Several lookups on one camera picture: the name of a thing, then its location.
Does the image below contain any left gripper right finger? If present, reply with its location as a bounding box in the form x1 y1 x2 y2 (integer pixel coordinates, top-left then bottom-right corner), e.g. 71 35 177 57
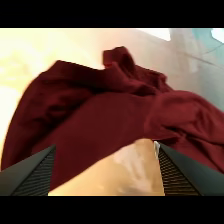
157 142 224 197

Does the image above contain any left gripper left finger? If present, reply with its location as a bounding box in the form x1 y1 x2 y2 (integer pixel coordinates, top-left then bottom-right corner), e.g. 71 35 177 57
0 144 57 197

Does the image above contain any dark red shirt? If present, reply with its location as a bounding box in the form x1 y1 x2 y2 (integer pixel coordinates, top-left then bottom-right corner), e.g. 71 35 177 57
1 45 224 192

